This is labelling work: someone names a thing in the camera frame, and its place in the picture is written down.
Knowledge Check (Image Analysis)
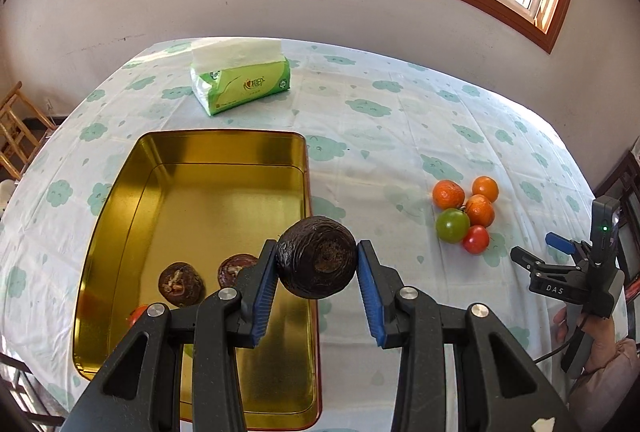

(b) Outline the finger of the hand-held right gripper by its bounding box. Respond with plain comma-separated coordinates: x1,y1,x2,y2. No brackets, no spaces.
510,246,583,283
545,232,596,269

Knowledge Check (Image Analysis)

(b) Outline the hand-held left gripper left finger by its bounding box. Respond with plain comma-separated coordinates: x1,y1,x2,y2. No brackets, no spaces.
65,239,278,432

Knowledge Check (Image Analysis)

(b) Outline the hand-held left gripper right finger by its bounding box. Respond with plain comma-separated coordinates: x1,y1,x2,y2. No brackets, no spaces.
356,239,576,432

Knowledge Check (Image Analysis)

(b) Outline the dark water chestnut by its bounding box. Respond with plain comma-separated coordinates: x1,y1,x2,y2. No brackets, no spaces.
158,262,206,308
275,215,358,299
217,253,258,287

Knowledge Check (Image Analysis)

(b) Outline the orange tangerine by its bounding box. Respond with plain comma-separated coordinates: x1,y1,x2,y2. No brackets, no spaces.
465,194,496,228
432,179,466,211
471,175,500,204

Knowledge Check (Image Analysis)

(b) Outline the maroon and gold tin box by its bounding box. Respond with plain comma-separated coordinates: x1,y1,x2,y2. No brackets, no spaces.
72,128,322,430

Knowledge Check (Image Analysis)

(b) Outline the person's right hand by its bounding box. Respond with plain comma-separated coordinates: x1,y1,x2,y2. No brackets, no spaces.
552,306,618,375

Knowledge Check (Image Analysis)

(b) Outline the green tissue pack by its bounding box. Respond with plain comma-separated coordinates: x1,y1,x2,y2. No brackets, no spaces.
190,38,292,117

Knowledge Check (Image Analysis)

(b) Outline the light wooden chair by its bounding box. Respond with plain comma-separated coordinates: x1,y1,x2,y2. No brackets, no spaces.
0,81,58,180

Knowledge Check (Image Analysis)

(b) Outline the black cable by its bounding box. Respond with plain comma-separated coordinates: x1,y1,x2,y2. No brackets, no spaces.
532,342,571,365

